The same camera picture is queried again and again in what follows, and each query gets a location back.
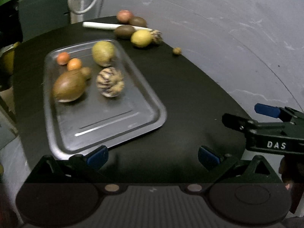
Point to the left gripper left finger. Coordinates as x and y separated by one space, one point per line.
78 168

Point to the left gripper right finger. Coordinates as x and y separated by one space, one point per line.
229 169

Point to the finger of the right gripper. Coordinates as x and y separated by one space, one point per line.
285 114
247 125

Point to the silver metal tray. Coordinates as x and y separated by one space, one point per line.
81 126

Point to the large brown round fruit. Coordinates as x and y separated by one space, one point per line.
69 86

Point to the large striped cream melon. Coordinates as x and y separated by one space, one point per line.
110 82

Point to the small brown potato fruit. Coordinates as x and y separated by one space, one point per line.
86 72

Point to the small tan fruit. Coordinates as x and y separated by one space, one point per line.
177 51

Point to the reddish orange small fruit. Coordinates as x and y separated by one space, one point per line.
63 58

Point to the green pear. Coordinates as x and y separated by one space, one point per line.
103 52

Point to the yellow round fruit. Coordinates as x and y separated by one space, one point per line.
141 38

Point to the small striped melon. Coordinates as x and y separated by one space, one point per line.
156 36

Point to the white rolled paper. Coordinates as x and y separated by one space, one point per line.
108 26

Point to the brown kiwi near paper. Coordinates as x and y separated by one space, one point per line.
124 31

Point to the red apple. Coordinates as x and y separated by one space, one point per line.
123 16

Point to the grey box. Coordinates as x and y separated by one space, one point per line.
40 16

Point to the dark kiwi by wall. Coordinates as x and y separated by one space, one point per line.
137 21

